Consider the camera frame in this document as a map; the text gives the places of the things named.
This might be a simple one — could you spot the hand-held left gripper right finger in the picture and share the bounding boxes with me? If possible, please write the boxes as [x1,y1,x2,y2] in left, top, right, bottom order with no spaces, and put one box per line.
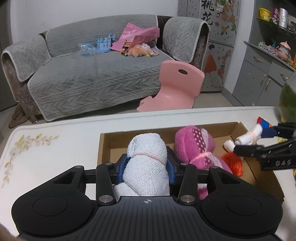
[165,154,243,206]

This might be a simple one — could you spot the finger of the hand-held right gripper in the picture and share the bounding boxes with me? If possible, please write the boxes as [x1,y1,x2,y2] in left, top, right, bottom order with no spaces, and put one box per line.
[261,122,296,140]
[232,144,269,158]

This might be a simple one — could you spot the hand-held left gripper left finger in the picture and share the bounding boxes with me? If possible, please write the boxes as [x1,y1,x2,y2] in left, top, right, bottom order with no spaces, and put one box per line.
[53,155,129,207]

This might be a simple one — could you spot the colourful clown doll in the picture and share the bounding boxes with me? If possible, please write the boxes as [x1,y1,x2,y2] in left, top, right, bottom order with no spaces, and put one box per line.
[221,124,264,178]

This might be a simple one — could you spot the shallow cardboard box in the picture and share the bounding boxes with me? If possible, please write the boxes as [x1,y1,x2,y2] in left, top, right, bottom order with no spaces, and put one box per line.
[97,122,285,205]

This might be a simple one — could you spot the pink dotted sock bundle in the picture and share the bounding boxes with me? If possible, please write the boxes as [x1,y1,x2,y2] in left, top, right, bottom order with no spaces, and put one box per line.
[190,152,233,200]
[174,126,217,168]

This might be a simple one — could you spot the white desktop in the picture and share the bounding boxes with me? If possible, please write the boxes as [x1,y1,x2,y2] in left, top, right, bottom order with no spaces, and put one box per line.
[0,106,296,241]

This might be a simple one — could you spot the blue and orange block strip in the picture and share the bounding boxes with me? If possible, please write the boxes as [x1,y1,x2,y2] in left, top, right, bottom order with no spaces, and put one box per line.
[256,117,274,128]

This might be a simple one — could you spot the glass fish bowl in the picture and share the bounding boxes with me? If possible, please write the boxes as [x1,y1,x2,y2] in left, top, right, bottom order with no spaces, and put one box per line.
[279,71,296,123]

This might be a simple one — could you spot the grey cabinet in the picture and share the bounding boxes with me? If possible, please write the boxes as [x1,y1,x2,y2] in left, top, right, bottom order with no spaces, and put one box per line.
[232,41,296,107]

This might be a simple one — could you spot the pink teapot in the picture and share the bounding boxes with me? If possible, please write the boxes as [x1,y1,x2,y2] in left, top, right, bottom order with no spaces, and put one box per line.
[277,41,292,61]

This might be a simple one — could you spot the pink plastic chair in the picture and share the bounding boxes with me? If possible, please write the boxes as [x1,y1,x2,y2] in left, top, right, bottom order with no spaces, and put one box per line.
[136,60,205,112]

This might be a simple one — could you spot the small trinkets pile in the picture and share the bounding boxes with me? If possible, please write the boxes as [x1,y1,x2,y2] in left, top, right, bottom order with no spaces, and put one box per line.
[258,41,279,55]

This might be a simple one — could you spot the grey sofa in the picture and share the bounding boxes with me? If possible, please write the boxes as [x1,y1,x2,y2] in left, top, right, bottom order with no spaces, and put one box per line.
[1,14,211,122]

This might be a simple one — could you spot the fridge with flower stickers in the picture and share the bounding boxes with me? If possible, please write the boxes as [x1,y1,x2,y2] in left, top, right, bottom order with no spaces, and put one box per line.
[178,0,242,93]

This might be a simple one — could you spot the purple packet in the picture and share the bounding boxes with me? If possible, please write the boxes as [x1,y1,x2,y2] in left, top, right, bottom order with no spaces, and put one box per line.
[271,8,280,24]

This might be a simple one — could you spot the brown slippers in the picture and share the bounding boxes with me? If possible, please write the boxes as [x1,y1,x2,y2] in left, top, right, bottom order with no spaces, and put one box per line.
[9,103,32,129]

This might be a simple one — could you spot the yellow tub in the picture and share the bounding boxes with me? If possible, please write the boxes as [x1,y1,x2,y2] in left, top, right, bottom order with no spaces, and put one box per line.
[258,8,272,22]

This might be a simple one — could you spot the plush toy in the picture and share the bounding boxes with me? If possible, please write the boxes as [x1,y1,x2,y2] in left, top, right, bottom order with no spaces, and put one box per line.
[121,42,160,58]

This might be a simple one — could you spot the clear plastic bag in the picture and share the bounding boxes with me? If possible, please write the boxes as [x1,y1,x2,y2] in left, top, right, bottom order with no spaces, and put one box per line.
[77,43,99,56]

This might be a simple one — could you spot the blue toy castle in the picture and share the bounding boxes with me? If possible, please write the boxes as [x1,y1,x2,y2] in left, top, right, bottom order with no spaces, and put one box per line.
[97,34,116,53]

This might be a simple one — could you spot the glass wall shelf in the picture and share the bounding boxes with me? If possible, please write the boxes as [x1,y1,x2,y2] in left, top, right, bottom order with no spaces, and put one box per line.
[256,18,296,36]

